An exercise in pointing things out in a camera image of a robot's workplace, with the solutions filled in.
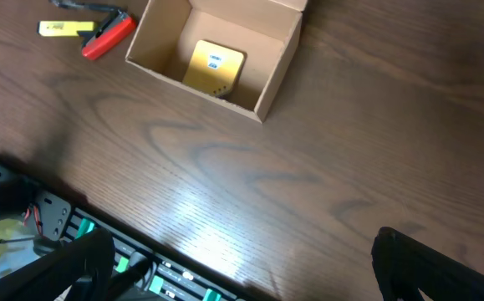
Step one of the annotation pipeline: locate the brown cardboard box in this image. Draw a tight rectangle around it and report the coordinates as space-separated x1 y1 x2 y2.
125 0 307 122

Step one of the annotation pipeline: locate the yellow sticky note pad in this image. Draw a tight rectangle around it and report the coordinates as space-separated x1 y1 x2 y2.
182 40 245 98

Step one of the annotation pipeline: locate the yellow highlighter marker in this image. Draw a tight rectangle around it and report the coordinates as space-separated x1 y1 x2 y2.
38 21 96 37

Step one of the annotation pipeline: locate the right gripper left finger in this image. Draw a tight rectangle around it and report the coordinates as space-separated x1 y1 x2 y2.
0 228 115 301

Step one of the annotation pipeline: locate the red black stapler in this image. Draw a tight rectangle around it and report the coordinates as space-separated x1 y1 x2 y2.
81 10 137 60

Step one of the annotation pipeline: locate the black pen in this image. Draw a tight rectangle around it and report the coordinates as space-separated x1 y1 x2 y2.
49 0 125 13

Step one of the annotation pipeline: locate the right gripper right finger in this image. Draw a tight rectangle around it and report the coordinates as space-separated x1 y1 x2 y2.
371 227 484 301

